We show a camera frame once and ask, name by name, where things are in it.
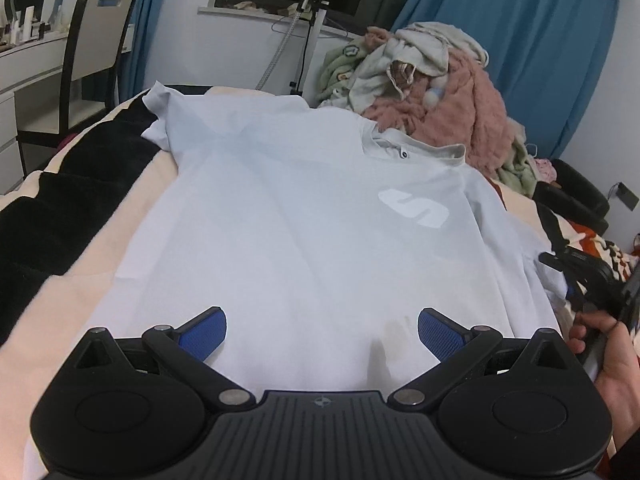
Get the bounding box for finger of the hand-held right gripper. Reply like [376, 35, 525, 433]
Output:
[539, 251, 601, 281]
[565, 280, 598, 313]

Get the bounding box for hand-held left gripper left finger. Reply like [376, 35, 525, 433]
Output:
[70, 306, 257, 408]

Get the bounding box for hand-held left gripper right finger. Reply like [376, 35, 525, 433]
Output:
[387, 307, 576, 408]

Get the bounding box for pale blue polo shirt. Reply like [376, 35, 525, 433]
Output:
[22, 80, 576, 480]

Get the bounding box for person's right forearm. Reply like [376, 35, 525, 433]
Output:
[602, 405, 640, 466]

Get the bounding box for person's right hand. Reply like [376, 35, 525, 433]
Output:
[567, 310, 640, 413]

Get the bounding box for black armchair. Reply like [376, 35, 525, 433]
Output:
[532, 159, 611, 226]

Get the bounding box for small pink cloth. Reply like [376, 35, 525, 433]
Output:
[532, 157, 558, 184]

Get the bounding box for pale green cloth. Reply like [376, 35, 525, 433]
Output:
[500, 125, 540, 196]

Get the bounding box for striped fleece blanket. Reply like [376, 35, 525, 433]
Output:
[0, 85, 640, 480]

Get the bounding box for pink fluffy blanket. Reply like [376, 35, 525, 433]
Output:
[360, 30, 526, 176]

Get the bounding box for blue curtain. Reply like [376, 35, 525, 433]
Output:
[390, 0, 621, 161]
[95, 0, 172, 106]

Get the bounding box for grey-white hooded garment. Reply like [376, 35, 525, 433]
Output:
[347, 21, 490, 111]

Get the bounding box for pale green printed blanket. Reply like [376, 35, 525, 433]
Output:
[317, 40, 386, 108]

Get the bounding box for black and white chair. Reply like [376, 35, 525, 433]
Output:
[17, 0, 136, 150]

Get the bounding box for white dressing table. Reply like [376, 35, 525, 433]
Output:
[0, 30, 71, 196]

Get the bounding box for garment steamer stand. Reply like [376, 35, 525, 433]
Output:
[255, 0, 351, 106]

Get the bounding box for white window sill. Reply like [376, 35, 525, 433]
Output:
[197, 6, 361, 39]

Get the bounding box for beige items on sill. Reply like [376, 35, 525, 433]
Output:
[234, 0, 302, 17]

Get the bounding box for group of cosmetic bottles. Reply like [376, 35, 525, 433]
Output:
[0, 5, 57, 53]

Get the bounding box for black wall socket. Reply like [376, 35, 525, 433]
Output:
[610, 182, 639, 211]

